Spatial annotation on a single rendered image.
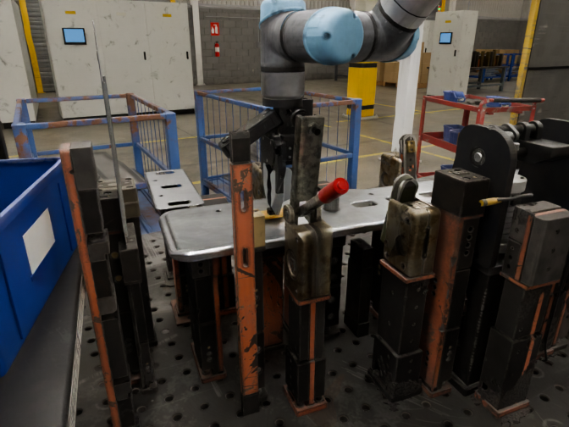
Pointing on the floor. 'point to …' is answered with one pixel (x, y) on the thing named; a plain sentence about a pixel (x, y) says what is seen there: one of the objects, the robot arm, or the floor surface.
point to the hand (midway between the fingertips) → (272, 206)
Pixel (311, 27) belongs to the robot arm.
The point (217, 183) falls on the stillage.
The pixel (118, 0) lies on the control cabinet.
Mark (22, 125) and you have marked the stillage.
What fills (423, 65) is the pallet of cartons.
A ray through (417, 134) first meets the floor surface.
